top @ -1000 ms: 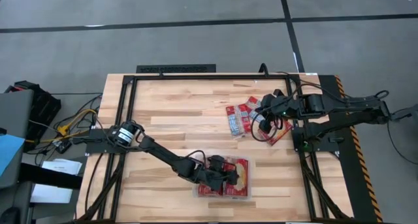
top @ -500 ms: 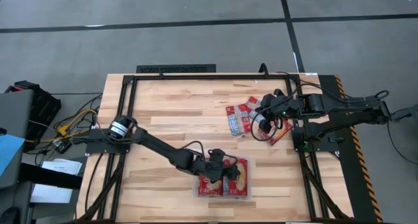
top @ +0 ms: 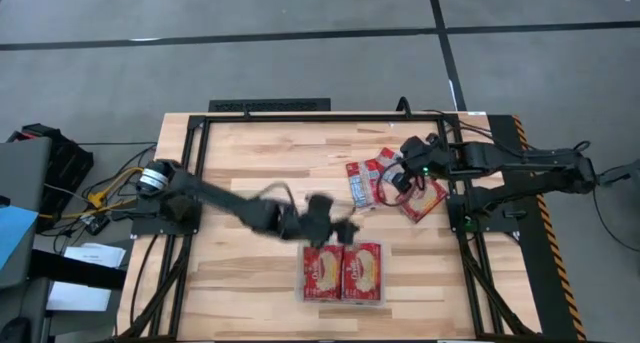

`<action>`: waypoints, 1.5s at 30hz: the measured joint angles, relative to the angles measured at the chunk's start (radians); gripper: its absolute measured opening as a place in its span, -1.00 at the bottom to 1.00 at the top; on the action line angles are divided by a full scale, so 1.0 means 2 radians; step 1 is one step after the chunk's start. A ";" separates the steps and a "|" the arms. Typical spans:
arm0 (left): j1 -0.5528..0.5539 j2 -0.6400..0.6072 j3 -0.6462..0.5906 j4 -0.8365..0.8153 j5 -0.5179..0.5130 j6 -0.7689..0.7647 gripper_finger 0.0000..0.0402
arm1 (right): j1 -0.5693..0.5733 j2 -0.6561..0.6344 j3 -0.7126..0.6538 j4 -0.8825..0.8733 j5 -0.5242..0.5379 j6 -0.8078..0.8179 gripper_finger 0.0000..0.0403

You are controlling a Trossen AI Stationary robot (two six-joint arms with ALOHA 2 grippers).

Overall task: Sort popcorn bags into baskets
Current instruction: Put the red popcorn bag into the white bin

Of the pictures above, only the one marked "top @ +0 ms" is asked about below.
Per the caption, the red snack packet left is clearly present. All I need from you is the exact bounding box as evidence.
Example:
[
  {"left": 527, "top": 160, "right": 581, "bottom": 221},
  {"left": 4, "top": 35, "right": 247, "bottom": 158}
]
[{"left": 345, "top": 157, "right": 387, "bottom": 210}]

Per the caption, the black equipment case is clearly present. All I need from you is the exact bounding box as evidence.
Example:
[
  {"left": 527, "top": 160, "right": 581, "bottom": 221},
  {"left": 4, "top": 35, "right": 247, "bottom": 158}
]
[{"left": 5, "top": 123, "right": 95, "bottom": 230}]

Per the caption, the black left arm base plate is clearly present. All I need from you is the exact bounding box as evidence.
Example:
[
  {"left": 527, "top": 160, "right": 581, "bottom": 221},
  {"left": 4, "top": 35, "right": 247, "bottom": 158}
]
[{"left": 130, "top": 201, "right": 202, "bottom": 237}]

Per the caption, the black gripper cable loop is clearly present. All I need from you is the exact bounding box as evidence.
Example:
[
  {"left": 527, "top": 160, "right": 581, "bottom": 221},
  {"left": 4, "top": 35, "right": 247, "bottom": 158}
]
[{"left": 375, "top": 160, "right": 427, "bottom": 208}]

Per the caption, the black shelf bar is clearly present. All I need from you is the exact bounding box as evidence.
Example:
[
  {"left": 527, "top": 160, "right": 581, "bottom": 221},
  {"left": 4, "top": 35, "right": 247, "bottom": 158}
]
[{"left": 28, "top": 249, "right": 127, "bottom": 290}]

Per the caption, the translucent plastic bin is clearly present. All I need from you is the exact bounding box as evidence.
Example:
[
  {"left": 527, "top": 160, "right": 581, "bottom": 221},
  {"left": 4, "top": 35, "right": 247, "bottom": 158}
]
[{"left": 295, "top": 239, "right": 389, "bottom": 308}]

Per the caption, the blue folder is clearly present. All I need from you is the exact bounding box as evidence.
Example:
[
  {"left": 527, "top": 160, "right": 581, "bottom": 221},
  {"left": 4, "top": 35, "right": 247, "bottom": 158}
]
[{"left": 0, "top": 205, "right": 40, "bottom": 272}]

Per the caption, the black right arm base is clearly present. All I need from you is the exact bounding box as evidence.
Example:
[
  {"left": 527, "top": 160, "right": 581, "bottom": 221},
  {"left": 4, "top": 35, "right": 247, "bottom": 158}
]
[{"left": 446, "top": 191, "right": 522, "bottom": 235}]

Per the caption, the black hazard striped platform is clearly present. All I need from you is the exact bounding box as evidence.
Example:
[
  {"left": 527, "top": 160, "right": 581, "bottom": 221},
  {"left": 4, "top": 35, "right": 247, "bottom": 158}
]
[{"left": 486, "top": 113, "right": 589, "bottom": 342}]

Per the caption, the black aluminium table frame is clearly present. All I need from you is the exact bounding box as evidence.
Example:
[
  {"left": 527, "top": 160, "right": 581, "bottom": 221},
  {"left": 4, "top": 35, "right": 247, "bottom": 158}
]
[{"left": 115, "top": 111, "right": 542, "bottom": 342}]

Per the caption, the black floor cable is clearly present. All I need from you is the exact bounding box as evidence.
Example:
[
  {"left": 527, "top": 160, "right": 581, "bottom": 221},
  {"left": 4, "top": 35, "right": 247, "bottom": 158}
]
[{"left": 591, "top": 157, "right": 640, "bottom": 254}]

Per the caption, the red and white popcorn bag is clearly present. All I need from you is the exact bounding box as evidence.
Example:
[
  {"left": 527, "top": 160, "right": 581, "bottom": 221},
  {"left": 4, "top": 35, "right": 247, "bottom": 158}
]
[{"left": 375, "top": 146, "right": 405, "bottom": 184}]

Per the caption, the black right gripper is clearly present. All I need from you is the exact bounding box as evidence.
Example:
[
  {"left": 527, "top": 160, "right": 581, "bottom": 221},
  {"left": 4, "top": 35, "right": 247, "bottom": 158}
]
[{"left": 391, "top": 134, "right": 457, "bottom": 194}]

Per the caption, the yellow cable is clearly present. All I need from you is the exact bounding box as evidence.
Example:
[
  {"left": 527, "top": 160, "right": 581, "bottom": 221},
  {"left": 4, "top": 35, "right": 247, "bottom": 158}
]
[{"left": 38, "top": 166, "right": 146, "bottom": 220}]

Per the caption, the black power adapter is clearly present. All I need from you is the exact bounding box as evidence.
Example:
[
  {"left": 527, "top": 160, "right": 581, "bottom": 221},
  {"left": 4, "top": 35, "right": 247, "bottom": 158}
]
[{"left": 83, "top": 214, "right": 112, "bottom": 237}]

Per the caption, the white paper sheet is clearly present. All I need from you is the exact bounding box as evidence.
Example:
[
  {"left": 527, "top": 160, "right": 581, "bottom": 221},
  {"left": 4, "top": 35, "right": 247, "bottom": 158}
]
[
  {"left": 46, "top": 280, "right": 113, "bottom": 313},
  {"left": 63, "top": 242, "right": 127, "bottom": 270}
]

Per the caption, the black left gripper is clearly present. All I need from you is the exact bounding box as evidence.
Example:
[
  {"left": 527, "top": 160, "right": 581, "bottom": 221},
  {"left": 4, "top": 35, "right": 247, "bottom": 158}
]
[{"left": 278, "top": 192, "right": 362, "bottom": 251}]

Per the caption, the black floor vent grille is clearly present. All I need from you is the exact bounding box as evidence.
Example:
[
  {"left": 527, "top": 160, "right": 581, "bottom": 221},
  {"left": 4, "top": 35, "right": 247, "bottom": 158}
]
[{"left": 208, "top": 97, "right": 332, "bottom": 114}]

